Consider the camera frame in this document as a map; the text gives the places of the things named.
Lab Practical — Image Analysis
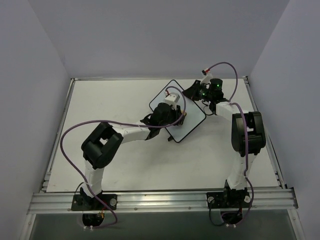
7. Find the small whiteboard black frame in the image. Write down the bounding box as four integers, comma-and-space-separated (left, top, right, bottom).
149, 79, 206, 143

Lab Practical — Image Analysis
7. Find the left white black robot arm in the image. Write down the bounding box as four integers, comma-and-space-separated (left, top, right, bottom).
80, 102, 187, 210

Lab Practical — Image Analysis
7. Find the black thin cable right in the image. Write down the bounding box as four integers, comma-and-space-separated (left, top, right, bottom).
208, 192, 251, 227

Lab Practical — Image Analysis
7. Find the aluminium front rail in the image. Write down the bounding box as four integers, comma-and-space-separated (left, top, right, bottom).
28, 187, 298, 214

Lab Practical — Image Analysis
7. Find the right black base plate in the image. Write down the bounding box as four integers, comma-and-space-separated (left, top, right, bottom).
206, 191, 251, 209

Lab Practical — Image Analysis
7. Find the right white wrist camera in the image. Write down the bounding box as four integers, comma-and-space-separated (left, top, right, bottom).
200, 68, 214, 84

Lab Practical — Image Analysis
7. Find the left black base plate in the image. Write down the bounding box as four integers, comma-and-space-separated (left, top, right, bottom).
70, 193, 118, 211

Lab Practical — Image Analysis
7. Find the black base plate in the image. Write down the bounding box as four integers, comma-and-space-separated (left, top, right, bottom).
70, 193, 118, 211
206, 191, 251, 209

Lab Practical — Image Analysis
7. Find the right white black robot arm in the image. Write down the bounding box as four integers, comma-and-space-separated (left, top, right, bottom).
183, 78, 266, 207

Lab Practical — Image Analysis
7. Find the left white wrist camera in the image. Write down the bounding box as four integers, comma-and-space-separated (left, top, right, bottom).
163, 92, 180, 106

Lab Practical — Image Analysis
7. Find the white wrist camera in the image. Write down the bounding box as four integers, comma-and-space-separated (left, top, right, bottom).
163, 92, 180, 106
200, 68, 214, 84

